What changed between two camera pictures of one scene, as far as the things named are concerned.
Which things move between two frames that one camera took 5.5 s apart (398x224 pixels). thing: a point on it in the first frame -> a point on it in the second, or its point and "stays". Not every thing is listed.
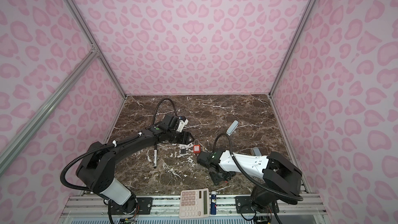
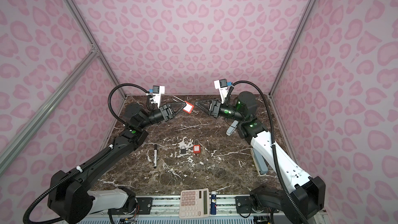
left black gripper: [185, 138] -> [167, 111]
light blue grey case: [232, 127] stays
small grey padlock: [183, 150] stays
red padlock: [196, 147] stays
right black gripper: [228, 176] -> [215, 103]
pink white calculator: [194, 204] stays
